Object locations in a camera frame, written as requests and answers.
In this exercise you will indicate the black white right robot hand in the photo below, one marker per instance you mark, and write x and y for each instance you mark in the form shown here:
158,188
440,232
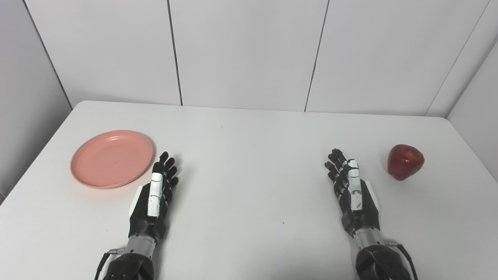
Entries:
363,217

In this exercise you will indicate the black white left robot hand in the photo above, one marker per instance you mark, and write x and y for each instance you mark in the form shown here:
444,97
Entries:
144,217

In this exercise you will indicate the pink plastic plate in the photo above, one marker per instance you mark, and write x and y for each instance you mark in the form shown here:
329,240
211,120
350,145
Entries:
111,159

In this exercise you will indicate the red apple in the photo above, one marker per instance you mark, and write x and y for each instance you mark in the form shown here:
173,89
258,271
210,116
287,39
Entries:
404,161

